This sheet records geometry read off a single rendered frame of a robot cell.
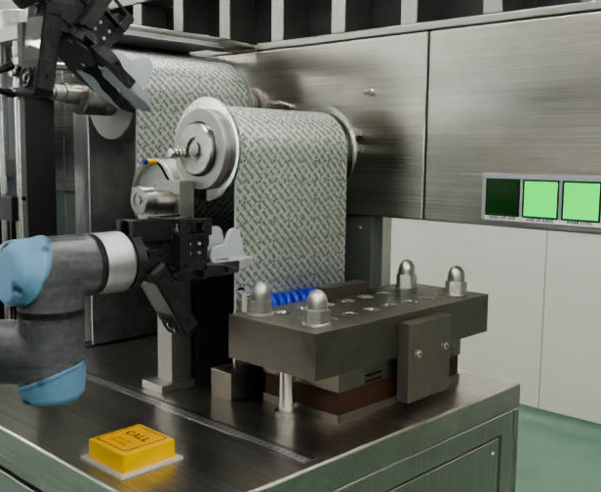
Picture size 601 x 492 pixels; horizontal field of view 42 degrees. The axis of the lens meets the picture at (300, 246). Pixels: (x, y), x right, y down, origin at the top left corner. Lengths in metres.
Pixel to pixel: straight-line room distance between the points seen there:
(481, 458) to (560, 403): 2.68
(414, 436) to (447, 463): 0.11
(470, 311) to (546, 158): 0.26
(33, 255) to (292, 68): 0.73
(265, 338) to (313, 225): 0.26
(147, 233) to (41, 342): 0.19
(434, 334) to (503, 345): 2.85
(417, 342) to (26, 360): 0.50
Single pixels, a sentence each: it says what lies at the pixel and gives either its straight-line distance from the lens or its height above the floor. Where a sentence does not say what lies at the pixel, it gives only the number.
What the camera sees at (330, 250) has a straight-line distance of 1.24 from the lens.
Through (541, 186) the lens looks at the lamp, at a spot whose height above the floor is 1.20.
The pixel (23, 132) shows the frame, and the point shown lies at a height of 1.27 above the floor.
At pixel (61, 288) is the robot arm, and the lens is 0.91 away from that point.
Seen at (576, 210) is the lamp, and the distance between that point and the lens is 1.14.
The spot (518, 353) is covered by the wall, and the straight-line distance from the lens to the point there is 3.93.
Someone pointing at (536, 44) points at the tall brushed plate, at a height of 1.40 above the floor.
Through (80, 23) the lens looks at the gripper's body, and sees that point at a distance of 1.02.
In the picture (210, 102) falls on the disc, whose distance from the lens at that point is 1.13.
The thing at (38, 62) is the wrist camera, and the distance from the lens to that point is 1.01.
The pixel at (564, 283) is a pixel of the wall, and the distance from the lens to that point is 3.76.
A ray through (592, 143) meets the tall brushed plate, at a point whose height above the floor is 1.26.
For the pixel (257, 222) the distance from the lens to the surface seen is 1.12.
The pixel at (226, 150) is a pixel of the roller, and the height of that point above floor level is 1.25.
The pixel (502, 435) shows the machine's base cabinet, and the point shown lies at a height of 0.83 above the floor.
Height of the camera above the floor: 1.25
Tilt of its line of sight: 7 degrees down
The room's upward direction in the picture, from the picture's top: 1 degrees clockwise
